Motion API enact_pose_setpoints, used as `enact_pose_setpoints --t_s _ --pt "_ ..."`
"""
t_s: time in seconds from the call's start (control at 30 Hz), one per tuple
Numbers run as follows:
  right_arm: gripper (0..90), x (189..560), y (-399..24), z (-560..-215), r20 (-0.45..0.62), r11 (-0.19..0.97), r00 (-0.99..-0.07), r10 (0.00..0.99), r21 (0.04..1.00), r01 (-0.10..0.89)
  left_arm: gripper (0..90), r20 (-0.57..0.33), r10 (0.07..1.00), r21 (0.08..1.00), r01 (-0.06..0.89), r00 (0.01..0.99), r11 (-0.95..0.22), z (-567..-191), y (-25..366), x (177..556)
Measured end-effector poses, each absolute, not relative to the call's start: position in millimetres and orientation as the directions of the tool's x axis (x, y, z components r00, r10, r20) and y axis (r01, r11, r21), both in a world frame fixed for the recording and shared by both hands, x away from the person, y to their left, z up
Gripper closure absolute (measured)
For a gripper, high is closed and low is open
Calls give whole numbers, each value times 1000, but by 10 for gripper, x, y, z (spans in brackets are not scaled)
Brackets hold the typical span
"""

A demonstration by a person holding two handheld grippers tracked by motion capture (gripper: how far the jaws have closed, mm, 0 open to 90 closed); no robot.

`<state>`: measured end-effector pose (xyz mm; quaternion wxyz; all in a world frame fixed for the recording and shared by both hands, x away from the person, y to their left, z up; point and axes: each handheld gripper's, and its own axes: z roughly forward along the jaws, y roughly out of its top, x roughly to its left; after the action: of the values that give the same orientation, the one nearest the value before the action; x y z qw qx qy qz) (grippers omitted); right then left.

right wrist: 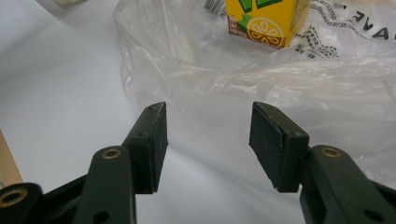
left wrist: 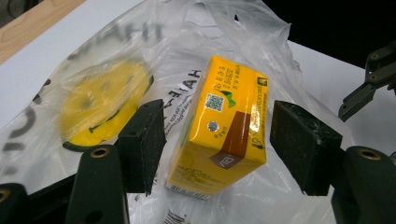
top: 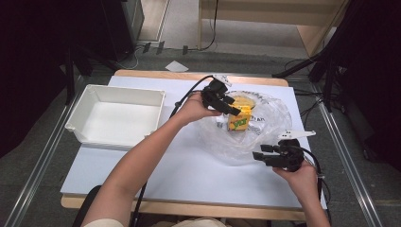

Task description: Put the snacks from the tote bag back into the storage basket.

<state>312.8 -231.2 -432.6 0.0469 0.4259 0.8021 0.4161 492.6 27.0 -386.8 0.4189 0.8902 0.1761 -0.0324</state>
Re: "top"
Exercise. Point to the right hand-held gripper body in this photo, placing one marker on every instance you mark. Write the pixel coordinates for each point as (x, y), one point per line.
(290, 156)

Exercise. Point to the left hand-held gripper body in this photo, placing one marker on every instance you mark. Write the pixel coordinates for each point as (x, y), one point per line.
(212, 94)

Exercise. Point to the yellow juice carton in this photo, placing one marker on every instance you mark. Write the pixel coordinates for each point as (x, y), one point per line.
(240, 121)

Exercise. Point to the transparent plastic bag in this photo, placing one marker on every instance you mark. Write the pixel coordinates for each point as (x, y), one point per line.
(271, 119)

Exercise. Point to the person's left hand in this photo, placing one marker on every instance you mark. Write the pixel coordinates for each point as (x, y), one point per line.
(192, 110)

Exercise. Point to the person's right hand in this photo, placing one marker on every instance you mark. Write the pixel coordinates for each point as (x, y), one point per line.
(302, 181)

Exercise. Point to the yellow round container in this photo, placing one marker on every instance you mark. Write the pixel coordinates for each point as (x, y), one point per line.
(244, 101)

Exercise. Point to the white paper scrap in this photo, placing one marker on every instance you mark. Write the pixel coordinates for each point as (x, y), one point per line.
(176, 66)

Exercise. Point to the wooden table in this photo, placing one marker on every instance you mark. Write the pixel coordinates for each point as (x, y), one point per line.
(220, 213)

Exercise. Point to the light wooden shelf unit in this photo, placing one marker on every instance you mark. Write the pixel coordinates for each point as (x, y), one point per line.
(268, 15)

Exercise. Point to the black metal stand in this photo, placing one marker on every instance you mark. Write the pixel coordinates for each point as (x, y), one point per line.
(318, 60)

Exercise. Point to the person's beige clothing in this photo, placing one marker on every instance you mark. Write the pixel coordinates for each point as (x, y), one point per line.
(189, 223)

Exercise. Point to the white plastic bin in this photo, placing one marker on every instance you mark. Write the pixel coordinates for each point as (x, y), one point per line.
(116, 123)

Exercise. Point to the black curtain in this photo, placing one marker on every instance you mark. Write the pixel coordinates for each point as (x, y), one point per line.
(372, 78)
(38, 63)

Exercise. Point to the black cabinet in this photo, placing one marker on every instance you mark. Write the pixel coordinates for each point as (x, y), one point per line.
(119, 28)

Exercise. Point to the aluminium floor rail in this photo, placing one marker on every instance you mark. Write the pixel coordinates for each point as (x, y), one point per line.
(353, 176)
(34, 179)

